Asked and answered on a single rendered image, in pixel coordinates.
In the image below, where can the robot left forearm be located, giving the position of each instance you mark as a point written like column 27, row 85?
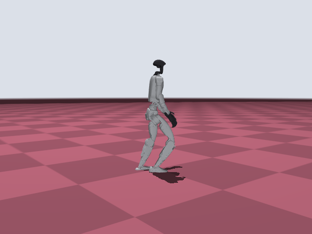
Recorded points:
column 159, row 107

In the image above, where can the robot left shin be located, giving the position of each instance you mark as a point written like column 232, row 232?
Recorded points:
column 144, row 155

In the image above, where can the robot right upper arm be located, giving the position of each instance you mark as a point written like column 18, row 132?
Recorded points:
column 158, row 81

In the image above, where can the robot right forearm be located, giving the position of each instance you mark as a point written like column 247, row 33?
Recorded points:
column 163, row 105

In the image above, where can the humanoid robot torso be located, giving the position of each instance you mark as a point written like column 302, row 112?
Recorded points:
column 152, row 97

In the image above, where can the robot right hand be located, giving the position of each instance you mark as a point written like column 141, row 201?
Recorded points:
column 172, row 119

